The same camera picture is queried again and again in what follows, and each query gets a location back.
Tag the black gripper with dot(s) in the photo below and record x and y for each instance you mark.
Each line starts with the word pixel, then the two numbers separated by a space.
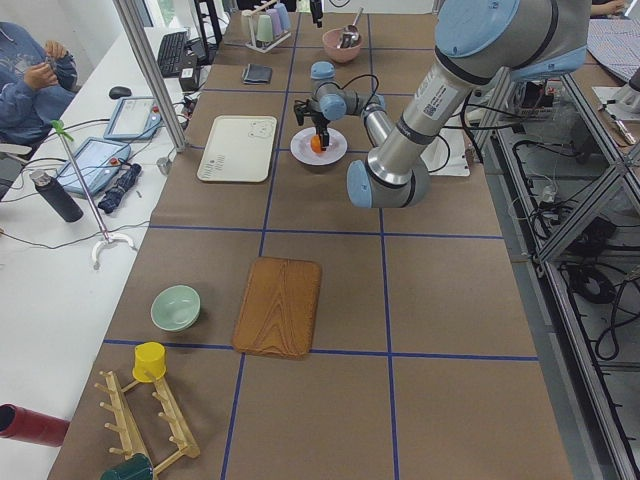
pixel 318 120

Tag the orange fruit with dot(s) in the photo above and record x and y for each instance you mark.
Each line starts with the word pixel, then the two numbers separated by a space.
pixel 316 144

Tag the wooden tray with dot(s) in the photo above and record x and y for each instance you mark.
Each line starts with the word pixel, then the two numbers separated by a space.
pixel 278 311

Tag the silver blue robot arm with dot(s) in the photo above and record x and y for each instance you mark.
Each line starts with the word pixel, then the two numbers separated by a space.
pixel 473 41

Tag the cream bear tray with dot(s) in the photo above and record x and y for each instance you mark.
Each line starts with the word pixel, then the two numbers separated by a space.
pixel 239 149

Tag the pink bowl with ice cubes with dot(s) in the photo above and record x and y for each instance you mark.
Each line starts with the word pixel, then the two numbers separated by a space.
pixel 332 40

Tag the metal scoop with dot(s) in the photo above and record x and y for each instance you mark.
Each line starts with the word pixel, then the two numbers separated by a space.
pixel 350 33

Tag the purple cup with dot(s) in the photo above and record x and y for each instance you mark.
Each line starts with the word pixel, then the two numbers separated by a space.
pixel 275 21

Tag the blue cup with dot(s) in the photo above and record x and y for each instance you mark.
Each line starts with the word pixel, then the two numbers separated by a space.
pixel 283 15

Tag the grey folded cloth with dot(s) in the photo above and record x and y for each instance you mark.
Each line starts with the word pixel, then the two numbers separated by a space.
pixel 257 74

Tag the green cup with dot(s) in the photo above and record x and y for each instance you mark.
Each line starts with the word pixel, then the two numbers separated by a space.
pixel 264 33

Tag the white round plate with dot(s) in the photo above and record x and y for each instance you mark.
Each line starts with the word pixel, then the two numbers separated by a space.
pixel 306 147

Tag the black keyboard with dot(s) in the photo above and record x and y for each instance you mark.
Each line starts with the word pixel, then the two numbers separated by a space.
pixel 171 52

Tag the upper teach pendant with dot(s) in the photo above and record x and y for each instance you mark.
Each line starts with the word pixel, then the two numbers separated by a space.
pixel 133 118

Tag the teach pendant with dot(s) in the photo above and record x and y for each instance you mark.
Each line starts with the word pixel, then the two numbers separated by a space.
pixel 133 118
pixel 99 161

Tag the black computer mouse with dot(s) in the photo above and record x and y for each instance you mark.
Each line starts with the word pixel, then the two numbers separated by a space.
pixel 118 92

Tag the folded navy umbrella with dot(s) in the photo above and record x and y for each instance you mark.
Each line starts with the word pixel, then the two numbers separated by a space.
pixel 114 195

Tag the lower teach pendant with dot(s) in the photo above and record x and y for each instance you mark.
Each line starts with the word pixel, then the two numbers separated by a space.
pixel 99 161

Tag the purple reacher stick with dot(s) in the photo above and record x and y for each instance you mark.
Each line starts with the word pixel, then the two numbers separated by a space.
pixel 108 238

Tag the green ceramic bowl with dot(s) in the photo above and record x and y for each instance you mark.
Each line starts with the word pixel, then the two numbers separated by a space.
pixel 176 308

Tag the person in blue hoodie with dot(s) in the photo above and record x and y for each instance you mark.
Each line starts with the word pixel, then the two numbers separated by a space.
pixel 37 85

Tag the black water bottle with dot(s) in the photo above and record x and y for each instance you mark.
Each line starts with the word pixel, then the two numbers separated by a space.
pixel 55 195

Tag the yellow mug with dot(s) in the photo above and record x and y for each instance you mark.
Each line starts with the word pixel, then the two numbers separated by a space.
pixel 149 362

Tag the wooden mug rack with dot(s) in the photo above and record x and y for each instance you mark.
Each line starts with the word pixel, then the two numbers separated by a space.
pixel 148 422

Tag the dark green mug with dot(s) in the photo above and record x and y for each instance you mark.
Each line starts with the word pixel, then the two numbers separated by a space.
pixel 137 467

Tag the red bottle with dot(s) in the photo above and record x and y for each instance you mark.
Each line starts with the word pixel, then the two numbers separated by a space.
pixel 21 424

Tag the white wire cup rack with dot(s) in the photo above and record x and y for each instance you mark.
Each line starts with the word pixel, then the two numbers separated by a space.
pixel 249 17

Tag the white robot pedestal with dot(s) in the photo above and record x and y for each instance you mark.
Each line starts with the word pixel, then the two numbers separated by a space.
pixel 450 154

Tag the aluminium frame post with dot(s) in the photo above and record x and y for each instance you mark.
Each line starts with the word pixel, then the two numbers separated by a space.
pixel 135 32

